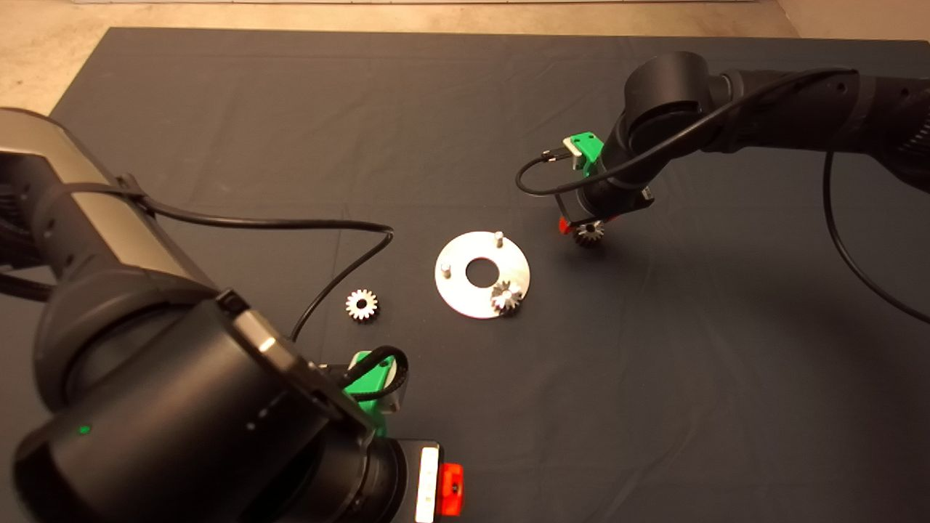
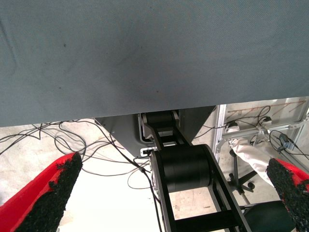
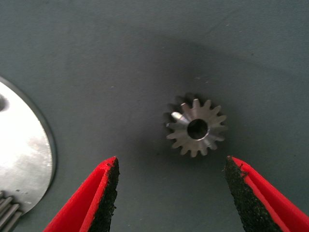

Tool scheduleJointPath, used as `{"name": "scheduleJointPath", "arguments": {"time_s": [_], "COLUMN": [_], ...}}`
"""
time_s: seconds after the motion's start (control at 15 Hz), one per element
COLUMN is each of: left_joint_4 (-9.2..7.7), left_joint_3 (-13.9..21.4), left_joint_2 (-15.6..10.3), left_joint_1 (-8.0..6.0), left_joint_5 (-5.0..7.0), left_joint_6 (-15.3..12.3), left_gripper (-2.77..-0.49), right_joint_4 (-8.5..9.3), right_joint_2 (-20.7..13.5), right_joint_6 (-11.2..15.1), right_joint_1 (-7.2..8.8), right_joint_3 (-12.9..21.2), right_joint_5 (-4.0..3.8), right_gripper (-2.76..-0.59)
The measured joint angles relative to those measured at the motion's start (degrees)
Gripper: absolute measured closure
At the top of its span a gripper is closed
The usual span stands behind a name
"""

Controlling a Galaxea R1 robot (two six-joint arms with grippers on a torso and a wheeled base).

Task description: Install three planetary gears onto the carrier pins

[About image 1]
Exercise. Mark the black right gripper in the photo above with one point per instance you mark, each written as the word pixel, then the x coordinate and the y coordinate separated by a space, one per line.
pixel 607 200

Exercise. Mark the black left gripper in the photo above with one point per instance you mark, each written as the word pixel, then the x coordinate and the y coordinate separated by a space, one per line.
pixel 427 479

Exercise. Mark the small steel planetary gear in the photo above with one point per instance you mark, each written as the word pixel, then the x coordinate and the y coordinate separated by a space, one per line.
pixel 590 237
pixel 501 301
pixel 356 299

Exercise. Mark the green right camera mount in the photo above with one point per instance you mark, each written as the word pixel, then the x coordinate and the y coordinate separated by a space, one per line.
pixel 590 149

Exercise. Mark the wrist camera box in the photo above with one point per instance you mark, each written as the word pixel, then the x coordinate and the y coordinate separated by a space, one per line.
pixel 400 394
pixel 577 151

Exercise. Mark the green left camera mount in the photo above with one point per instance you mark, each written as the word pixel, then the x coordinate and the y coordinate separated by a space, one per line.
pixel 365 379

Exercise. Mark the dark grey table cloth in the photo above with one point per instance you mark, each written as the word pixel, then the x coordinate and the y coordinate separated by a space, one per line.
pixel 654 399

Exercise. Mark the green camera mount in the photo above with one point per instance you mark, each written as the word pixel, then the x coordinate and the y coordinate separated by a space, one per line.
pixel 365 379
pixel 590 149

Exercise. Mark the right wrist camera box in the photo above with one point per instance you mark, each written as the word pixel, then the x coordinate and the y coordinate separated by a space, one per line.
pixel 577 151

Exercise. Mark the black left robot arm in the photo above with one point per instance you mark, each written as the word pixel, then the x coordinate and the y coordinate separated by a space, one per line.
pixel 182 407

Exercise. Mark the round metal carrier plate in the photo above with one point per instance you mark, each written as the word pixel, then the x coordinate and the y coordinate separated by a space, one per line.
pixel 458 290

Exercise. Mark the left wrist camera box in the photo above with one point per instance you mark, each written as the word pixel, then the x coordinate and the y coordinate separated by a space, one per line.
pixel 400 394

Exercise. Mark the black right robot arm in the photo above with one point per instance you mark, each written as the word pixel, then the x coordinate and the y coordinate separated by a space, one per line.
pixel 668 102

